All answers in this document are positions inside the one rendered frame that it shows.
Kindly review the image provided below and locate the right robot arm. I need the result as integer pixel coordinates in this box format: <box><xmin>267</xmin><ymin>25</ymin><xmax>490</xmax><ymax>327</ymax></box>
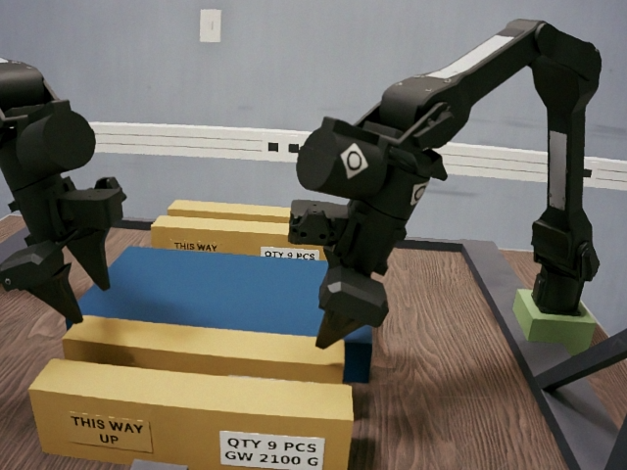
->
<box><xmin>288</xmin><ymin>19</ymin><xmax>602</xmax><ymax>316</ymax></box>

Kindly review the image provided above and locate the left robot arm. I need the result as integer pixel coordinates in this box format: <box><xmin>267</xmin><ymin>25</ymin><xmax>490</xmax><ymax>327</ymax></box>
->
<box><xmin>0</xmin><ymin>57</ymin><xmax>126</xmax><ymax>237</ymax></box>

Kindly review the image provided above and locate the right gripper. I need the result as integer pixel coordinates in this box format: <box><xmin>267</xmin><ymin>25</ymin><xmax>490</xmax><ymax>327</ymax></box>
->
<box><xmin>315</xmin><ymin>200</ymin><xmax>409</xmax><ymax>350</ymax></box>

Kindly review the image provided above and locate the yellow cardboard carton side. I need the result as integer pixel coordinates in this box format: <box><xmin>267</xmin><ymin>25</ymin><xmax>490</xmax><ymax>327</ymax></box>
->
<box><xmin>151</xmin><ymin>215</ymin><xmax>327</xmax><ymax>260</ymax></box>
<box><xmin>168</xmin><ymin>200</ymin><xmax>291</xmax><ymax>224</ymax></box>
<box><xmin>62</xmin><ymin>315</ymin><xmax>344</xmax><ymax>385</ymax></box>
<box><xmin>28</xmin><ymin>358</ymin><xmax>354</xmax><ymax>470</ymax></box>

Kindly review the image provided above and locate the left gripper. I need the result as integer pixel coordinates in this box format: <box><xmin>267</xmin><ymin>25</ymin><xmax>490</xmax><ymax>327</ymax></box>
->
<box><xmin>0</xmin><ymin>173</ymin><xmax>112</xmax><ymax>324</ymax></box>

